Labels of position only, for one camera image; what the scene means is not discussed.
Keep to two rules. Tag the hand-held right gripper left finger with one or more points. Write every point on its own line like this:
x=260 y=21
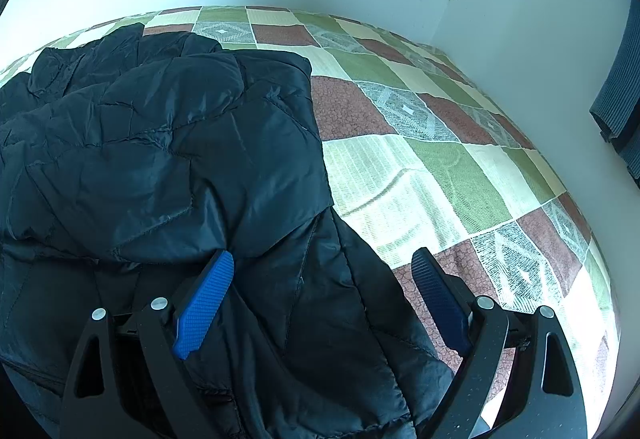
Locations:
x=206 y=301

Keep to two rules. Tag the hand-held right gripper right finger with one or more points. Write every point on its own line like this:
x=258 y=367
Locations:
x=440 y=299

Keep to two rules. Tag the black puffer jacket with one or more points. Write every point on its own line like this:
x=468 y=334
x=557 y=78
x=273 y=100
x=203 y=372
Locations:
x=165 y=159

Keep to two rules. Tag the patchwork checkered bedspread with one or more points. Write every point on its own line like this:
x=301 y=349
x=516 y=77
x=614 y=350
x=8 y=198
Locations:
x=440 y=169

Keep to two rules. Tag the blue ribbed curtain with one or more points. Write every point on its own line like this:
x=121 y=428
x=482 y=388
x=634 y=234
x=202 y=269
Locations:
x=620 y=84

